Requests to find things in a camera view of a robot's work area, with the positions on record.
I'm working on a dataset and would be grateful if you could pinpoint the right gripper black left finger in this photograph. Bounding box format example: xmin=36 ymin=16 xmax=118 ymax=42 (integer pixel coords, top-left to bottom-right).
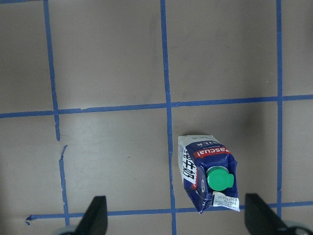
xmin=74 ymin=196 xmax=108 ymax=235

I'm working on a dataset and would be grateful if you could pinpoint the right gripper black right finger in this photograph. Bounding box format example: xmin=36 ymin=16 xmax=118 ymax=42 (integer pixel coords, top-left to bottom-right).
xmin=245 ymin=193 xmax=288 ymax=235

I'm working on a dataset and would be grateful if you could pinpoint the blue white milk carton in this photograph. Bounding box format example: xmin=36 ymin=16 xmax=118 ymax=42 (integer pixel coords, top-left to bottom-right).
xmin=178 ymin=135 xmax=240 ymax=213

